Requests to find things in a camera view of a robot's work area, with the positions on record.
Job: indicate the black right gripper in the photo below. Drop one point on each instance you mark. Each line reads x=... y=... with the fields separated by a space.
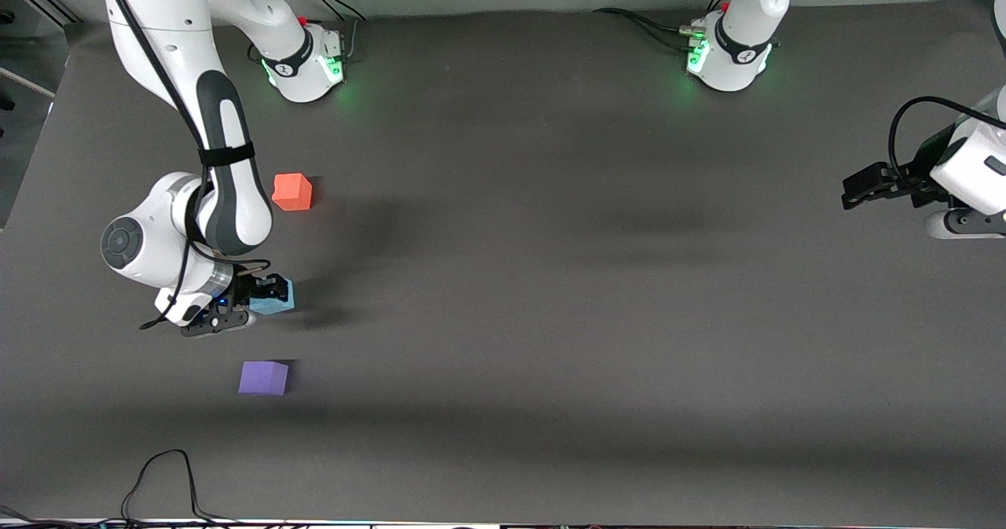
x=242 y=288

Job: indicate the light blue foam block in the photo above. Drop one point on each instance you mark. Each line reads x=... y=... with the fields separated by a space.
x=279 y=306

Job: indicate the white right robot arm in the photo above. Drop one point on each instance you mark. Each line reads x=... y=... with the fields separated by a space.
x=228 y=191

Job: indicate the thin metal rod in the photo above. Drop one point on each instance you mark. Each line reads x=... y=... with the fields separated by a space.
x=23 y=81

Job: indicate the dark grey table mat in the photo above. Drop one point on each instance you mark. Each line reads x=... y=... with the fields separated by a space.
x=550 y=356

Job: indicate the aluminium frame rail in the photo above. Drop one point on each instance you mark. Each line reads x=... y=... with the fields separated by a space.
x=39 y=1

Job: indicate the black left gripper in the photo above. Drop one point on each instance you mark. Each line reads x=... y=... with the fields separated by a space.
x=916 y=173

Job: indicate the orange foam block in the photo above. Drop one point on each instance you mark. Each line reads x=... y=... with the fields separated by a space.
x=291 y=192

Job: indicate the purple foam block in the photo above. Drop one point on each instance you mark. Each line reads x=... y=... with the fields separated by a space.
x=263 y=377

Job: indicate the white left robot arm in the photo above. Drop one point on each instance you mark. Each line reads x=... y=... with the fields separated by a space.
x=739 y=18

